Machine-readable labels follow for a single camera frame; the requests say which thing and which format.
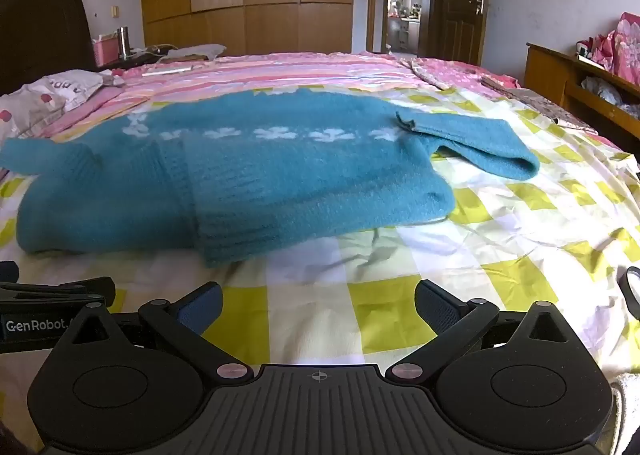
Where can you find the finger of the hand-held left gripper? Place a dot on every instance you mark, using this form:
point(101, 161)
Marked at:
point(60, 291)

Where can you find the pink striped blanket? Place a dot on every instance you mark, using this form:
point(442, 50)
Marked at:
point(300, 72)

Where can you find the white fluffy cloth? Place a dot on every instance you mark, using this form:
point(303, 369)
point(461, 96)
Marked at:
point(627, 400)

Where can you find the brown patterned cloth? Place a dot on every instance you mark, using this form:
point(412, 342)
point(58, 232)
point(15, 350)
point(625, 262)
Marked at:
point(550, 107)

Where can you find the wooden desk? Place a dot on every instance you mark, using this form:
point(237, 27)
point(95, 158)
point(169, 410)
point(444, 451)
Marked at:
point(545, 65)

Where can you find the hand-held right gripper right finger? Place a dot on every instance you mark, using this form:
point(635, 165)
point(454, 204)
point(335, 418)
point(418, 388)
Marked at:
point(436, 307)

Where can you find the white plastic bag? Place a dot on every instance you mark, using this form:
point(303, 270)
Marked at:
point(600, 87)

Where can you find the dark brown door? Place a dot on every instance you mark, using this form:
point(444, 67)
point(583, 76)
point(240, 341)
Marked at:
point(462, 20)

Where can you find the dark brown headboard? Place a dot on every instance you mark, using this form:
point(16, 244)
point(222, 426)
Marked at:
point(40, 25)

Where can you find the yellow checked bed sheet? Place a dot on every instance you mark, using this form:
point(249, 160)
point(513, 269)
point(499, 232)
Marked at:
point(500, 245)

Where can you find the dark wooden nightstand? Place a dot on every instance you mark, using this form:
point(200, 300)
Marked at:
point(115, 64)

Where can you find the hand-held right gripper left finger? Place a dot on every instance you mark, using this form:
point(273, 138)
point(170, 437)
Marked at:
point(202, 307)

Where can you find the metal thermos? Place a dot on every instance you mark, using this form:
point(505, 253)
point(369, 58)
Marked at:
point(123, 42)

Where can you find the teal knitted sweater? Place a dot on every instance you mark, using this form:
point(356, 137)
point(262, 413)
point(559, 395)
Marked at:
point(300, 175)

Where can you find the pink floral quilt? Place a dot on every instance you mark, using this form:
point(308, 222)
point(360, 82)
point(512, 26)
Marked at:
point(625, 45)

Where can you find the grey dotted pillow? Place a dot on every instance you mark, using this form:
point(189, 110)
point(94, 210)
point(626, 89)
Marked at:
point(55, 90)

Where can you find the pink storage box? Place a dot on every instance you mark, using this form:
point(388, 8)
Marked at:
point(105, 52)

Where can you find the pink floral cloth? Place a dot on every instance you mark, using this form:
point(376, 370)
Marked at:
point(450, 72)

